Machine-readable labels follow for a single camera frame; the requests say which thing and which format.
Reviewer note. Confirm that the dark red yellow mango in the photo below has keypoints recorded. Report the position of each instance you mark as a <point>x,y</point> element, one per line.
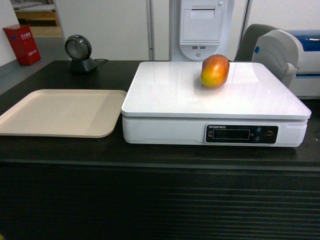
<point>214,71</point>

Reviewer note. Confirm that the white digital checkout scale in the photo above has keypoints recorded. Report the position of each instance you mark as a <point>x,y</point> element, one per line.
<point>167,104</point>

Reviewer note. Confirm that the black checkout counter cabinet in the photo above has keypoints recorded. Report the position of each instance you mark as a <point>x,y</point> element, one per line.
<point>107,189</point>

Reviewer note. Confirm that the beige plastic tray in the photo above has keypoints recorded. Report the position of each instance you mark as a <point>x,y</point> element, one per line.
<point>71,113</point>

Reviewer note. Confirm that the white receipt printer kiosk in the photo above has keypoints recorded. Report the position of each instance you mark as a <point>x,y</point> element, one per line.
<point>201,28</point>

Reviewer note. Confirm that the black barcode scanner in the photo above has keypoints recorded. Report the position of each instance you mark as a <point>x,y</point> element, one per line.
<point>79,49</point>

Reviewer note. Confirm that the white blue label printer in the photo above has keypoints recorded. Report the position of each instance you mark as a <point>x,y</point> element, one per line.
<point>293,56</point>

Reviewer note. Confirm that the red fire extinguisher box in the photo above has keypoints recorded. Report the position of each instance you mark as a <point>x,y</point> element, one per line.
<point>23,44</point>

